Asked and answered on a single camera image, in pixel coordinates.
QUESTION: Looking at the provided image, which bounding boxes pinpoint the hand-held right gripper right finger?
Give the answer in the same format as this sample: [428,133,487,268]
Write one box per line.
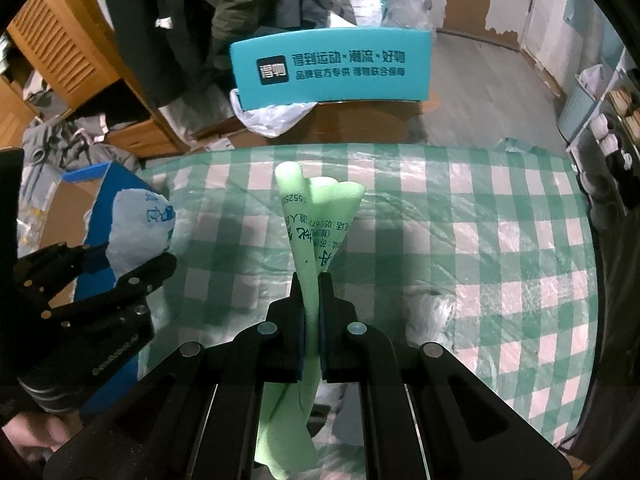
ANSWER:
[317,272,573,480]

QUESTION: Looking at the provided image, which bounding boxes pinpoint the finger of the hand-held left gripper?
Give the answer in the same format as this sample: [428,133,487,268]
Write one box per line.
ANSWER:
[46,253,179,332]
[15,243,112,312]

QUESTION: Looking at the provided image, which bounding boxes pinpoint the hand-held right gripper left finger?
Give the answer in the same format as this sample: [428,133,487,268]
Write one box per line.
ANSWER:
[42,272,308,480]

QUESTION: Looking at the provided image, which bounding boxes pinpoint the printed white plastic bag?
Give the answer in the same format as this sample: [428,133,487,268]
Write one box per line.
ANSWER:
[107,189,177,273]

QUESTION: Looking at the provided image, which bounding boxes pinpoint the cardboard box blue rim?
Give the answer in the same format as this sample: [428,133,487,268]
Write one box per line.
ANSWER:
[15,161,176,311]

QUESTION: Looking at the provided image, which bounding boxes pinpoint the light green plastic bag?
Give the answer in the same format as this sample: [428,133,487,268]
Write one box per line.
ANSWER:
[252,161,367,480]

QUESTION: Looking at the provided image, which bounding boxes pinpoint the person's left hand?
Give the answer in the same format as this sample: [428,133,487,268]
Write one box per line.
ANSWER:
[0,411,84,461]

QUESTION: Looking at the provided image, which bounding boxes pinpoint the grey hoodie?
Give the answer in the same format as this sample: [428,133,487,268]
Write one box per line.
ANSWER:
[22,115,141,176]

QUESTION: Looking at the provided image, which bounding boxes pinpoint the green checked tablecloth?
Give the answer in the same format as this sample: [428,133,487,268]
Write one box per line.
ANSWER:
[75,142,601,480]

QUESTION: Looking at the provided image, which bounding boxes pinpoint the wooden wardrobe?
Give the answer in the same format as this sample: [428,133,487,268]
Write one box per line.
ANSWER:
[0,0,193,163]

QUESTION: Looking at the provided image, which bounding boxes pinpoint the brown cardboard box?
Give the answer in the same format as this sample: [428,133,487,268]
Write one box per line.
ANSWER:
[192,97,426,153]

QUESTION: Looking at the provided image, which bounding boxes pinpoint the plain white plastic bag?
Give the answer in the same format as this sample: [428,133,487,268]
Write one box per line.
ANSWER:
[229,87,321,138]

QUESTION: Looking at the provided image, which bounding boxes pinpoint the louvered wooden wardrobe door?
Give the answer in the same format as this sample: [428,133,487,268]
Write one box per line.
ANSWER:
[7,0,131,111]

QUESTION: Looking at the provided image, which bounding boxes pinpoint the black hanging coat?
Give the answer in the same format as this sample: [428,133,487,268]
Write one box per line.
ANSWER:
[100,0,221,106]

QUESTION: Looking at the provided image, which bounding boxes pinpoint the teal shoe box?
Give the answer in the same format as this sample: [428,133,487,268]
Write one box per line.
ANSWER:
[229,27,433,111]

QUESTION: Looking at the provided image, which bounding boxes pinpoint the olive hanging jacket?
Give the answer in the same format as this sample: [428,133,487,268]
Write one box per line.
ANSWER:
[175,0,311,56]

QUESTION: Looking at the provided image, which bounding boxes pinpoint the light blue trash bin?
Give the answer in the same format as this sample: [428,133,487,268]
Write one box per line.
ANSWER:
[557,82,598,143]

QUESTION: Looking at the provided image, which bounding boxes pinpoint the metal shoe rack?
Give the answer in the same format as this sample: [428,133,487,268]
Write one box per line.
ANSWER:
[565,45,640,231]

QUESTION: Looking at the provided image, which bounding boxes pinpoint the group of shoes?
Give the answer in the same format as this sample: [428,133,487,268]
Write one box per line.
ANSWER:
[575,85,640,201]

